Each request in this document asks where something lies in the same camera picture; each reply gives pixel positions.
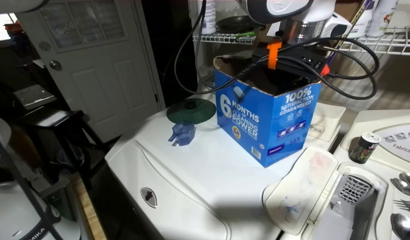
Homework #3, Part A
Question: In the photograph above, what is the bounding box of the blue cardboard detergent box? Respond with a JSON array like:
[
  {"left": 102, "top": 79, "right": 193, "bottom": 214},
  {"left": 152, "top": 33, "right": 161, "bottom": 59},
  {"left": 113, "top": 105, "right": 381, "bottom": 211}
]
[{"left": 212, "top": 0, "right": 368, "bottom": 170}]

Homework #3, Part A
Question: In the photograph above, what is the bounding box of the white flat box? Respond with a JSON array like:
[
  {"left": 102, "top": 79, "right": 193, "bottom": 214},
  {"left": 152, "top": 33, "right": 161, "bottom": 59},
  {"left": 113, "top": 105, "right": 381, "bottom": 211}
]
[{"left": 307, "top": 102, "right": 348, "bottom": 153}]

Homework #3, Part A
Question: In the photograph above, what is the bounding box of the grey flat box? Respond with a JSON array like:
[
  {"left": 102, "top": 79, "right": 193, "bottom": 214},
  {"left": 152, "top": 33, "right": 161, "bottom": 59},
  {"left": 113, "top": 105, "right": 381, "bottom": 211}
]
[{"left": 12, "top": 83, "right": 57, "bottom": 113}]

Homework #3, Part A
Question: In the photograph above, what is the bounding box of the dark green round lid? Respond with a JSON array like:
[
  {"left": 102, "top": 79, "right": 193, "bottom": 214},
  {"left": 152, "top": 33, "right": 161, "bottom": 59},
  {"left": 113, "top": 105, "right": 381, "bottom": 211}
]
[{"left": 165, "top": 98, "right": 217, "bottom": 126}]

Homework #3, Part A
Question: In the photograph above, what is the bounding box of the blue plastic scoop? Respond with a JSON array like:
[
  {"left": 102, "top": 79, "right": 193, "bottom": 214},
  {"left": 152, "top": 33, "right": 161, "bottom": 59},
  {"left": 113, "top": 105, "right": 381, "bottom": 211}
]
[{"left": 166, "top": 123, "right": 196, "bottom": 147}]

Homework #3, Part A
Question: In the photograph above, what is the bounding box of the white washing machine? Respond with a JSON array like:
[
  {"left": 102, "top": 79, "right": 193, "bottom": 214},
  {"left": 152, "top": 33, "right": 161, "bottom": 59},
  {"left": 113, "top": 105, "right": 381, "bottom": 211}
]
[{"left": 102, "top": 73, "right": 348, "bottom": 240}]

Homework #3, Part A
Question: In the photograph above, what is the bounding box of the black frying pan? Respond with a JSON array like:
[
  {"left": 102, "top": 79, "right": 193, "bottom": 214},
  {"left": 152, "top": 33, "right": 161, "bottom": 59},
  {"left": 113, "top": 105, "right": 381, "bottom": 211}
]
[{"left": 215, "top": 15, "right": 267, "bottom": 35}]

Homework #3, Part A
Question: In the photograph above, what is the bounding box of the tall white bottle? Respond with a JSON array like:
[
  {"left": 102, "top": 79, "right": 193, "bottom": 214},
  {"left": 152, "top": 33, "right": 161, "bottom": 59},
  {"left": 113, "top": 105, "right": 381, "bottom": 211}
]
[{"left": 199, "top": 0, "right": 217, "bottom": 37}]

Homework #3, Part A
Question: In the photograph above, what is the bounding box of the white hinged dryer flap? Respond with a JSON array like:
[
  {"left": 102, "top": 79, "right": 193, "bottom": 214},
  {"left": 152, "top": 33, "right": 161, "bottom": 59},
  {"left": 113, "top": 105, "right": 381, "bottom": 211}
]
[{"left": 261, "top": 146, "right": 339, "bottom": 238}]

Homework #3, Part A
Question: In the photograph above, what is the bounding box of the wooden platform board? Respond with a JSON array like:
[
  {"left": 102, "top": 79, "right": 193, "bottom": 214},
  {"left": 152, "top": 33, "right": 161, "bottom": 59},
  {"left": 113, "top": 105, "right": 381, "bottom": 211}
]
[{"left": 69, "top": 173, "right": 108, "bottom": 240}]

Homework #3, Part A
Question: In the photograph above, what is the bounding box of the black side table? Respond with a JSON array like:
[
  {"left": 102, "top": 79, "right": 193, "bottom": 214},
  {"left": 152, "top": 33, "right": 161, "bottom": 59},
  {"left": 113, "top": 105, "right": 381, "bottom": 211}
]
[{"left": 16, "top": 109, "right": 109, "bottom": 179}]

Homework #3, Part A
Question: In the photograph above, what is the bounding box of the white dryer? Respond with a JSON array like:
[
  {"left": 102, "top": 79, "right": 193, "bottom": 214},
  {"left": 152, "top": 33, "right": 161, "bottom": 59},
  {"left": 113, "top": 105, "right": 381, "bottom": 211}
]
[{"left": 261, "top": 109, "right": 410, "bottom": 240}]

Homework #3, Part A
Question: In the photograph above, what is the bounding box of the small dark can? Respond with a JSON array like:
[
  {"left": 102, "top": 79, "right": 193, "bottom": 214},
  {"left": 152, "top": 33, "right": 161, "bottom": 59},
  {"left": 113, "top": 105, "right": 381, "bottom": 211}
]
[{"left": 347, "top": 131, "right": 381, "bottom": 166}]

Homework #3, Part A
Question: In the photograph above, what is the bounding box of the grey lint screen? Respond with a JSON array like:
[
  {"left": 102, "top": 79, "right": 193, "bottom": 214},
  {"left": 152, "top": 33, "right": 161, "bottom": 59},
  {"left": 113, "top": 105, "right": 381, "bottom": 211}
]
[{"left": 309, "top": 163, "right": 388, "bottom": 240}]

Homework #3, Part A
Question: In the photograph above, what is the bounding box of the metal fork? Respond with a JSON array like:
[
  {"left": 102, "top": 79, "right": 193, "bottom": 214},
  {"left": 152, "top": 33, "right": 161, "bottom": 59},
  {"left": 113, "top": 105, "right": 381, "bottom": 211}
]
[{"left": 392, "top": 199, "right": 410, "bottom": 214}]

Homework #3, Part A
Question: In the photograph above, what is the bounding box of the large metal spoon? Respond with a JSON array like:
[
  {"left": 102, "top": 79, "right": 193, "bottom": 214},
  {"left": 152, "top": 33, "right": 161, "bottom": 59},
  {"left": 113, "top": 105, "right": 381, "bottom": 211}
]
[{"left": 388, "top": 213, "right": 410, "bottom": 240}]

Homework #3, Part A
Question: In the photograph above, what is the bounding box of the orange camera mount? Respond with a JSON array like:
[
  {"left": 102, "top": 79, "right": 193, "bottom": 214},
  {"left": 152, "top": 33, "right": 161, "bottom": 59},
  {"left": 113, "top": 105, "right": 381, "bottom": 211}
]
[{"left": 265, "top": 41, "right": 284, "bottom": 71}]

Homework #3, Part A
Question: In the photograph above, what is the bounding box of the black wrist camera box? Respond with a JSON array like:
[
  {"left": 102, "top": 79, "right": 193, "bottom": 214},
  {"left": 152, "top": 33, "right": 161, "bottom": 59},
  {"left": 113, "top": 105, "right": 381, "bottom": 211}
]
[{"left": 251, "top": 46, "right": 331, "bottom": 78}]

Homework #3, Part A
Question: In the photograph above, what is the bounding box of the orange cable plug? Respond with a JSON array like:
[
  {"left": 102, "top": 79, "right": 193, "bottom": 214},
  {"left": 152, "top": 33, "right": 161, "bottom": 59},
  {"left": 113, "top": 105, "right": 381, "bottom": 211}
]
[{"left": 319, "top": 63, "right": 332, "bottom": 79}]

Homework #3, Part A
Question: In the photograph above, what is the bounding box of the white wire shelf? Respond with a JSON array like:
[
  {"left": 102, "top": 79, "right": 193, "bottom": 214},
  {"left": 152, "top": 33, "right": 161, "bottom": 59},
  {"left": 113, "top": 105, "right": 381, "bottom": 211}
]
[{"left": 192, "top": 26, "right": 410, "bottom": 59}]

